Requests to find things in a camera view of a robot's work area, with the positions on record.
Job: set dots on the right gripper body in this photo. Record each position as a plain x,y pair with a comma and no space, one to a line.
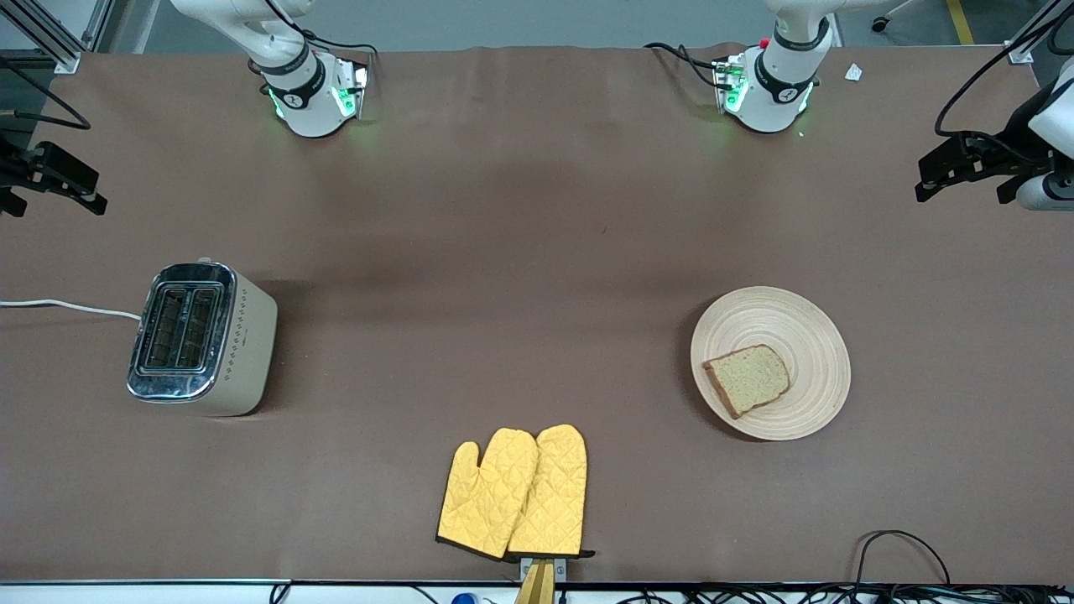
8,161

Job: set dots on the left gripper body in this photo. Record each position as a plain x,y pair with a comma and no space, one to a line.
1013,137

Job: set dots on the round wooden plate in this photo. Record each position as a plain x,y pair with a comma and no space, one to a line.
810,335

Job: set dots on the brown bread slice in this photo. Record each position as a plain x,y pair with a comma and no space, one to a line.
748,382

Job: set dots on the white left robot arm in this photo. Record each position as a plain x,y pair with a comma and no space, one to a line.
772,96

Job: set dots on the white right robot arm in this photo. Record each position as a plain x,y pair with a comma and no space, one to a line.
306,101

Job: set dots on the cream and chrome toaster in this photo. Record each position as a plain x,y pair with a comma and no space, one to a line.
243,352

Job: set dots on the small white paper scrap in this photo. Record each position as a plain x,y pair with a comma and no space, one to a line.
853,72

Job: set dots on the black chair caster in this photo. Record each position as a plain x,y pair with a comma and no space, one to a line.
879,24

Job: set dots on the yellow quilted oven mitt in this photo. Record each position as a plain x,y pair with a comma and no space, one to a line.
558,495

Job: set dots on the yellow oven mitt with thumb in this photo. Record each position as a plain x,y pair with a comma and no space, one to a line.
487,495

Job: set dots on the small blue cap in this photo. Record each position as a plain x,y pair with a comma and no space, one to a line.
464,599

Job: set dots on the aluminium frame post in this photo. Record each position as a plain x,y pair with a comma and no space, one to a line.
1028,46
59,46

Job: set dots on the wooden camera mount bracket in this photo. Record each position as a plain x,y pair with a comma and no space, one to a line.
537,583

